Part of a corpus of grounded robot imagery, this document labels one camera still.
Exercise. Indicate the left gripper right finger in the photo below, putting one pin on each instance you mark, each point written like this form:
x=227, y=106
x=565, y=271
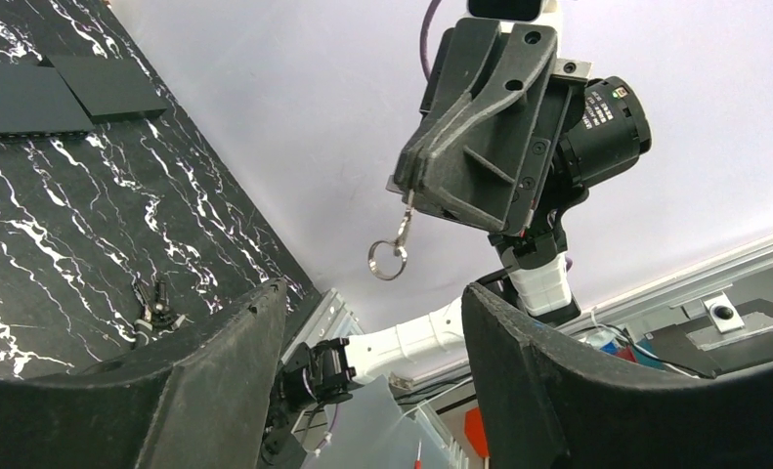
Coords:
x=549, y=401

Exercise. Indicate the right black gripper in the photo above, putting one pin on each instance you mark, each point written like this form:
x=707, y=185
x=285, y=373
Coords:
x=511, y=133

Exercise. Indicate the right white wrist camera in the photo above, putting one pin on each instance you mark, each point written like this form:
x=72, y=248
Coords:
x=539, y=12

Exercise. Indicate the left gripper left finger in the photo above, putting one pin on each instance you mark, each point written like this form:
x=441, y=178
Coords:
x=197, y=398

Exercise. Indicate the black flat box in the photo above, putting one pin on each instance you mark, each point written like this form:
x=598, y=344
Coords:
x=66, y=97

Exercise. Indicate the black handled pruning shears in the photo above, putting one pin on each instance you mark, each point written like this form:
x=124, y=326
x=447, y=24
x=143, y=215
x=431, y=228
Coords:
x=156, y=313

